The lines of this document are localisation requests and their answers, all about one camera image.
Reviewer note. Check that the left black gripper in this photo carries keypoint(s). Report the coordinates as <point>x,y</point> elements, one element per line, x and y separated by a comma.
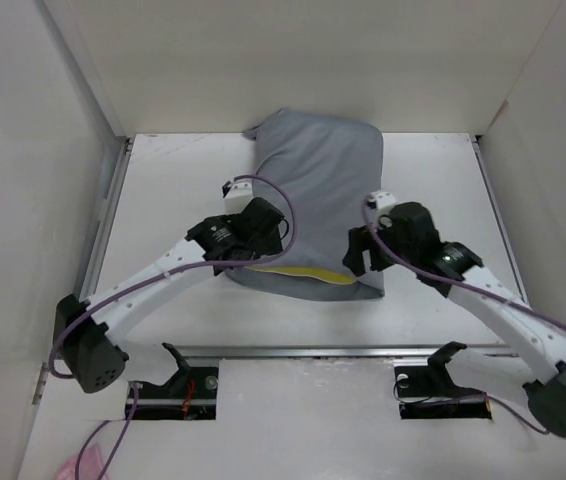
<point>268,247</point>

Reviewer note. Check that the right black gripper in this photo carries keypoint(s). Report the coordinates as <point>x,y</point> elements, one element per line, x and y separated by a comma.
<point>359,240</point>

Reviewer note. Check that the cream pillow yellow edge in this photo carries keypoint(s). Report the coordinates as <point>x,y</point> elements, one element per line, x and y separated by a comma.
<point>319,274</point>

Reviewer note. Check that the grey pillowcase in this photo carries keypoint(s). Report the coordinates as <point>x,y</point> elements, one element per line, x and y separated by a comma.
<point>316,169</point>

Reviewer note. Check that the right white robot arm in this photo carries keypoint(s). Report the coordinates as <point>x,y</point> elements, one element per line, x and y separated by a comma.
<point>535,376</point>

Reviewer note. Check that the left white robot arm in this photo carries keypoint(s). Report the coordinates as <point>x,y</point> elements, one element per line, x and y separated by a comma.
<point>90,336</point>

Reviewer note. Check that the pink plastic bag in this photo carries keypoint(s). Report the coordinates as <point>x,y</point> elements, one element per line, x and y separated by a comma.
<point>90,467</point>

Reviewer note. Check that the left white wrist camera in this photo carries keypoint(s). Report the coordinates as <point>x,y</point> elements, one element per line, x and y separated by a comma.
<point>237,194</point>

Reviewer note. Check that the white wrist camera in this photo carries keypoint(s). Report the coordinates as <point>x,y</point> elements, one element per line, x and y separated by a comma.
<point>237,194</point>
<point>379,203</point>

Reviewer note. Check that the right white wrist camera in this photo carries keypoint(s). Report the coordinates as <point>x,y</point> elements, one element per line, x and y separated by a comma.
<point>379,203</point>

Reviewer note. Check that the aluminium rail frame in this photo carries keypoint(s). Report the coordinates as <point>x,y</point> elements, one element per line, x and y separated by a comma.
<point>311,190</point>

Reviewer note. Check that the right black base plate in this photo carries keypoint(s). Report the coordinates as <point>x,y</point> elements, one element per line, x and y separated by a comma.
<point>421,396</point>

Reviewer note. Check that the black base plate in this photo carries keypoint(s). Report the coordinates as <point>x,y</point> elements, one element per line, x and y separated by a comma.
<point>421,396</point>
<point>190,399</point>

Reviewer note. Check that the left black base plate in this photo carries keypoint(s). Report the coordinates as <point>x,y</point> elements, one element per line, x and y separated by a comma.
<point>190,399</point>

